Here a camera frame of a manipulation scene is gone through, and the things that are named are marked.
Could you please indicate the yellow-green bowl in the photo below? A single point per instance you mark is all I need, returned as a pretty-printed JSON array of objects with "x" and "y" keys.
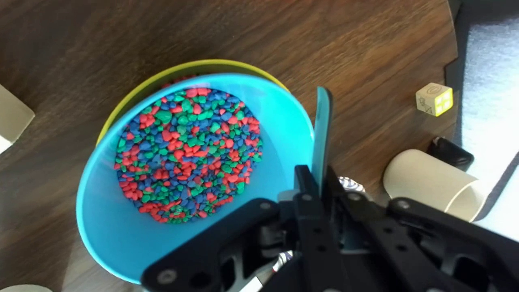
[{"x": 180, "y": 73}]

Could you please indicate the round dark wooden table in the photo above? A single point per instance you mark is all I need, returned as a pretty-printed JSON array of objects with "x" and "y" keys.
[{"x": 73, "y": 60}]

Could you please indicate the light wooden box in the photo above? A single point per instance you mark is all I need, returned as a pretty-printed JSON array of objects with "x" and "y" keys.
[{"x": 15, "y": 116}]

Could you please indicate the yellow cube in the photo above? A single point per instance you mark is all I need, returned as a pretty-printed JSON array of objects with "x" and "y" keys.
[{"x": 435, "y": 98}]

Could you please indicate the blue bowl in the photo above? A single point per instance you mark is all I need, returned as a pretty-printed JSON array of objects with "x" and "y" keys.
[{"x": 125, "y": 240}]

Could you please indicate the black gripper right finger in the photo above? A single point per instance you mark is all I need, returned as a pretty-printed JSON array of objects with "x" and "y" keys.
[{"x": 420, "y": 248}]

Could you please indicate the small black round object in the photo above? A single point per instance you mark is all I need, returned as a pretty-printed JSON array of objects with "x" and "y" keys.
[{"x": 450, "y": 152}]

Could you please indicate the coloured gravel beads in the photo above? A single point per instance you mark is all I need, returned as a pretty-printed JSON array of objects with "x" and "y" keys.
[{"x": 187, "y": 154}]

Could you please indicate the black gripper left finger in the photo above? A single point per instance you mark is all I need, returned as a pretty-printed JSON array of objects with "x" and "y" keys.
[{"x": 248, "y": 238}]

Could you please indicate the teal measuring scoop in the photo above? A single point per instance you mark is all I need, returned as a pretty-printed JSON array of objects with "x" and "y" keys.
[{"x": 321, "y": 134}]

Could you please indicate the cream ceramic cup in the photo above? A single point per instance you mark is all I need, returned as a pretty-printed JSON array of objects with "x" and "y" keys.
[{"x": 425, "y": 178}]

